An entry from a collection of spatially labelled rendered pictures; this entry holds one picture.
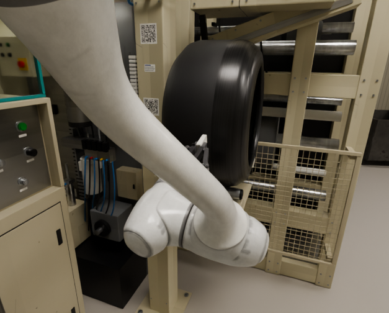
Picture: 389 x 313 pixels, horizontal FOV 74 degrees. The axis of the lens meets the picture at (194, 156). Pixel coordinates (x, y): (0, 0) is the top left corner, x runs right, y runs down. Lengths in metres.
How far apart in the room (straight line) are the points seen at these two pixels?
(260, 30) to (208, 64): 0.56
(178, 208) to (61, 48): 0.39
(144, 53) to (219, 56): 0.36
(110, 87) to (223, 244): 0.33
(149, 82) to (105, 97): 0.88
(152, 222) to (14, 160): 0.72
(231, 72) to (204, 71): 0.09
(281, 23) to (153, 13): 0.61
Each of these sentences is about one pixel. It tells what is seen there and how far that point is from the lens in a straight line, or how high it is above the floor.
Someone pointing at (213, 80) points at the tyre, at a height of 1.35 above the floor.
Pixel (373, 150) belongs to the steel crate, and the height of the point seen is 0.27.
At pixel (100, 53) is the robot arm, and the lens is 0.26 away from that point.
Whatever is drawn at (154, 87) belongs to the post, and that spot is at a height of 1.30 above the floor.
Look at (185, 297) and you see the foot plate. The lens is 1.86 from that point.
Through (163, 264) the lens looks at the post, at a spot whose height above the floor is 0.37.
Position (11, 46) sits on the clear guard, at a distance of 1.10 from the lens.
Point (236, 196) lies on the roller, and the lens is 1.07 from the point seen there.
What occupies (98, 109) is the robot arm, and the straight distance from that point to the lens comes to 0.30.
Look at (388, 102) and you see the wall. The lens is 5.87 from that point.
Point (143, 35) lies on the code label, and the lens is 1.17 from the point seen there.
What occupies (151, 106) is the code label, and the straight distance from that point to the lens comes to 1.17.
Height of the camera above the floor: 1.39
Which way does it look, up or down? 19 degrees down
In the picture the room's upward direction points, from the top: 1 degrees clockwise
